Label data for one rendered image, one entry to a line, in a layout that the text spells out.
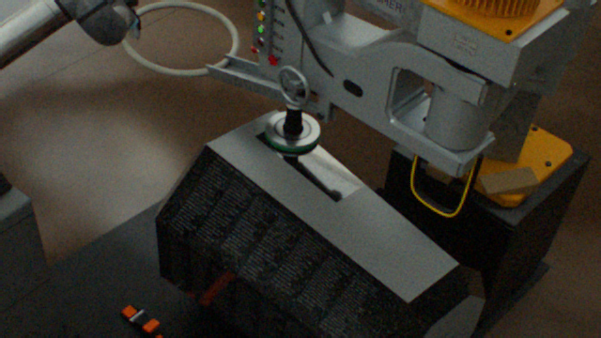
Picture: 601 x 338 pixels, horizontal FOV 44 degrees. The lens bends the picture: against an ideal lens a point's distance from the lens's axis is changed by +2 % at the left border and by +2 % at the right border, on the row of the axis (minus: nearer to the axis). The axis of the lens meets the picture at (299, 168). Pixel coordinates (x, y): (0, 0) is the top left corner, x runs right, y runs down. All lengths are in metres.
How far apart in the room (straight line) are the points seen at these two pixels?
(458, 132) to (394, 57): 0.29
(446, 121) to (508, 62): 0.33
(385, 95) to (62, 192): 2.11
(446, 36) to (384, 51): 0.26
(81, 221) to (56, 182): 0.31
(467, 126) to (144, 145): 2.33
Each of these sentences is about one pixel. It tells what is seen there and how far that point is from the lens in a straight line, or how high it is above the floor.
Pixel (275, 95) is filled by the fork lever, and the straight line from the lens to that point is 2.78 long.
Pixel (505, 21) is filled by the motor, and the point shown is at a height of 1.76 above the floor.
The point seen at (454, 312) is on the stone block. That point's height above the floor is 0.78.
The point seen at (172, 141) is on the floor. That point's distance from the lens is 4.19.
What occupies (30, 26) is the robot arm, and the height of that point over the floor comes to 1.46.
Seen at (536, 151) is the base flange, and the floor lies 0.78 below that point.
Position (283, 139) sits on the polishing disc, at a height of 0.89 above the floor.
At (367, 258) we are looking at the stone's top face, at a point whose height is 0.87.
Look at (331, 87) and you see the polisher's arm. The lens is 2.48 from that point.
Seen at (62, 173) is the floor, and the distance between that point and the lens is 4.08.
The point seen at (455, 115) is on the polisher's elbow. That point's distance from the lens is 2.21.
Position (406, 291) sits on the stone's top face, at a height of 0.87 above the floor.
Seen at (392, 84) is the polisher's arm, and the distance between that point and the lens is 2.31.
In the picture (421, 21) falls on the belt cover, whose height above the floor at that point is 1.68.
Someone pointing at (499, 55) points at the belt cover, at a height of 1.69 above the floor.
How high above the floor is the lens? 2.75
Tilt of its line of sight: 43 degrees down
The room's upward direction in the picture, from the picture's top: 5 degrees clockwise
